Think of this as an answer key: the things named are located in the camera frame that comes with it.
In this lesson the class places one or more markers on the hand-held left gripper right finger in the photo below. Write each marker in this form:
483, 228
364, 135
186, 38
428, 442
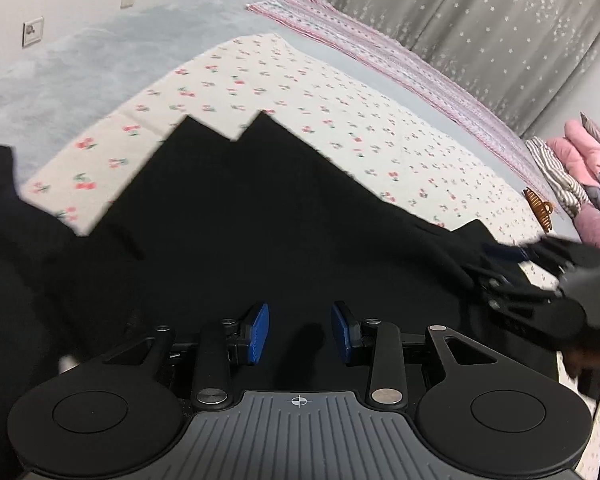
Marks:
341, 332

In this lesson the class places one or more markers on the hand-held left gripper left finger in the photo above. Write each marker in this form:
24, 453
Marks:
257, 332

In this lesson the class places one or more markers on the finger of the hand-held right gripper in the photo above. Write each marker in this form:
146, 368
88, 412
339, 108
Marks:
510, 295
555, 255

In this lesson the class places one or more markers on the black pants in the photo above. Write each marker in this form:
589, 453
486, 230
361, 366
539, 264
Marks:
255, 220

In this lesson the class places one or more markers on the brown hair claw clip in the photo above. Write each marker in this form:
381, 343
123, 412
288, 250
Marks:
540, 207

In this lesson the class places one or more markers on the striped folded cloth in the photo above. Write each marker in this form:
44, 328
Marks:
555, 175

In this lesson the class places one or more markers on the pink padded garment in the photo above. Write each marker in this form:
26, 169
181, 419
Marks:
580, 152

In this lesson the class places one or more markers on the cherry print bed sheet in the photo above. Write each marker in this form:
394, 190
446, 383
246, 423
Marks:
330, 110

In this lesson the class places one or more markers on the grey star print curtain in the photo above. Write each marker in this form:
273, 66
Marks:
480, 25

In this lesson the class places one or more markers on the pink striped blanket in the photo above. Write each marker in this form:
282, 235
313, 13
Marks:
380, 55

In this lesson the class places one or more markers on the white wall socket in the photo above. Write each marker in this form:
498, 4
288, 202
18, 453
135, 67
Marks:
33, 32

